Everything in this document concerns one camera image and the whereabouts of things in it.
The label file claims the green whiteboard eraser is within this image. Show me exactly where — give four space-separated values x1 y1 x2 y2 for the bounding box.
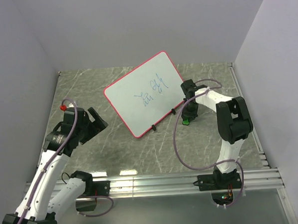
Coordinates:
182 118 190 126

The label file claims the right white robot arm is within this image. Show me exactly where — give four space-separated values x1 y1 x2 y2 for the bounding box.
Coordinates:
181 79 253 190

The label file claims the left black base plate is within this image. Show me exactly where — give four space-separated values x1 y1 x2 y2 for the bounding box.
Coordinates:
92 180 110 196

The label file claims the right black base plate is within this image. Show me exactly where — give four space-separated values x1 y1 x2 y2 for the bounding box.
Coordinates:
193 172 242 191

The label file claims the pink framed whiteboard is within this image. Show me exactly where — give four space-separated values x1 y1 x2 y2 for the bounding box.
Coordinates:
103 51 184 138

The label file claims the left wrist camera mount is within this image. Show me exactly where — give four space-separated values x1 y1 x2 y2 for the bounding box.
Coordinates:
59 103 74 112

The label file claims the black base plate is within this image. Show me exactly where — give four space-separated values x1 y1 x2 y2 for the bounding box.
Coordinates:
92 180 110 196
193 172 242 191

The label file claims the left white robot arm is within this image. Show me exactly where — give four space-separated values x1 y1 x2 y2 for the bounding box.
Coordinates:
2 105 113 224

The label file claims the aluminium mounting rail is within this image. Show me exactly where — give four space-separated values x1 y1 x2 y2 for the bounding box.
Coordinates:
93 168 285 198

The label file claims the black whiteboard stand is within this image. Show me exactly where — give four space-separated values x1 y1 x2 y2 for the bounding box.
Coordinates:
151 108 176 131

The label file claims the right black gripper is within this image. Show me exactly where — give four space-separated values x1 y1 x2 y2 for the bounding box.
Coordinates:
180 98 200 123

